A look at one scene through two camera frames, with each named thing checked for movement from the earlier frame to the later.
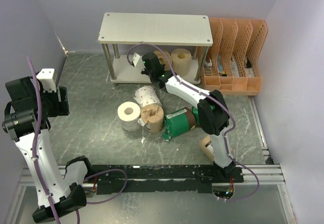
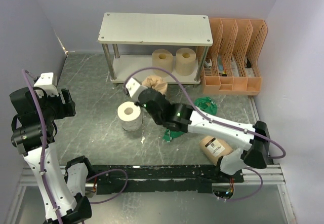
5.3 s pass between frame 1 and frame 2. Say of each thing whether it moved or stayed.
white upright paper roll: stayed
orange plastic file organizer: stayed
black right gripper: moved
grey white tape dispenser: stayed
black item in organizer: stayed
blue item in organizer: stayed
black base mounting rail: stayed
